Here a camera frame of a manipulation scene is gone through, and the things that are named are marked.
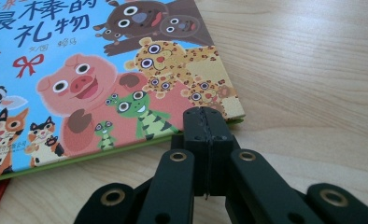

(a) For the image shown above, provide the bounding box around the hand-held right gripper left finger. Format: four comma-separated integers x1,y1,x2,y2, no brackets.
182,106,210,197

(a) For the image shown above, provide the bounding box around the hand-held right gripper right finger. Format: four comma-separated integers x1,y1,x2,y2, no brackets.
207,107,240,197

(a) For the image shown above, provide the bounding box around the light blue cartoon animal book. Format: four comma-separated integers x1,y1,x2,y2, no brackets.
0,0,246,185

